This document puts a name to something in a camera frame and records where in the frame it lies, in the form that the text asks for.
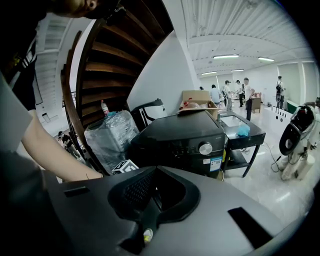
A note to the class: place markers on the wooden spiral staircase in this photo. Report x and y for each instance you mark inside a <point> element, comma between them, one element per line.
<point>112,62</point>

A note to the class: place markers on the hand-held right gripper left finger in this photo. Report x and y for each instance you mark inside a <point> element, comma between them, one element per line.
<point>95,212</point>

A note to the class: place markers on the white cylinder bin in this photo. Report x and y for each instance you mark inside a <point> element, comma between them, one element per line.
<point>306,170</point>

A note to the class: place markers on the ceiling strip light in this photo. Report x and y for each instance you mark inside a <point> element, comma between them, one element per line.
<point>226,56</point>
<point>209,73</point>
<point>265,59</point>
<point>237,70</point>

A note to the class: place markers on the open cardboard box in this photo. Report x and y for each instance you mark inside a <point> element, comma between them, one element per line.
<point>195,94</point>

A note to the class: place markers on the plastic-wrapped black appliance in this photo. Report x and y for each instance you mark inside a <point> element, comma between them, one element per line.
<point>110,140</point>

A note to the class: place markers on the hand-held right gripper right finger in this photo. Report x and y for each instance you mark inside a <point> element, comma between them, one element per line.
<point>207,225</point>

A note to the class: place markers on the black sink table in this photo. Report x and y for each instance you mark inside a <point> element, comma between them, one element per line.
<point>255,135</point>

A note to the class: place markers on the light blue crumpled cloth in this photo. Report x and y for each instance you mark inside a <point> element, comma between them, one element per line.
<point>243,130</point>

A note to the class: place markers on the blue white label sticker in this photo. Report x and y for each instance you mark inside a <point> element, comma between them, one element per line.
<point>215,164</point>

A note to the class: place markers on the silver control knob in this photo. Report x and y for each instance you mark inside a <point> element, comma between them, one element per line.
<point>205,148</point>

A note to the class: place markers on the person's dark t-shirt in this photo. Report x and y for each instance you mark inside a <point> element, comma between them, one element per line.
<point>25,82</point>

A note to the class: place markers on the black head-mounted camera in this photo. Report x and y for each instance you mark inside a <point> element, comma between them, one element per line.
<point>112,12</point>

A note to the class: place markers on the person's left white shoe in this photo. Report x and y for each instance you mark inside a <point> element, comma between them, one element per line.
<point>148,235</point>

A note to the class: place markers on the white panel with black knobs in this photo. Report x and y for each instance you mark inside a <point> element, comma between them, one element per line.
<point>270,117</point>

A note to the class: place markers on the dark green bin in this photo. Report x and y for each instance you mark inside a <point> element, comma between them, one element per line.
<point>291,106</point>

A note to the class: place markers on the black white backpack device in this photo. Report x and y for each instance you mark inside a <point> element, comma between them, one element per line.
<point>288,140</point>

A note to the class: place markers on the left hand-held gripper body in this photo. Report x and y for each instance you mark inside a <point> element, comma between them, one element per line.
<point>125,168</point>

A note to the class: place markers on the black washing machine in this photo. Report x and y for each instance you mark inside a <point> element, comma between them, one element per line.
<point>175,135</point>

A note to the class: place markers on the person's face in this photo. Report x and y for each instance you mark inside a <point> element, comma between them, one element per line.
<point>70,7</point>

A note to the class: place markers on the white sink basin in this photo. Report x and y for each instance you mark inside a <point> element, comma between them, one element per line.
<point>232,121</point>

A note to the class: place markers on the person's left forearm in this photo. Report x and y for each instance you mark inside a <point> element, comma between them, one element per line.
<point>57,157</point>

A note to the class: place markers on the small wooden cabinet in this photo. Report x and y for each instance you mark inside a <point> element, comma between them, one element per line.
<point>256,106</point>

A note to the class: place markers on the water bottle red label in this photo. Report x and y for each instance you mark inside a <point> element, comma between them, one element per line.
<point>104,107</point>

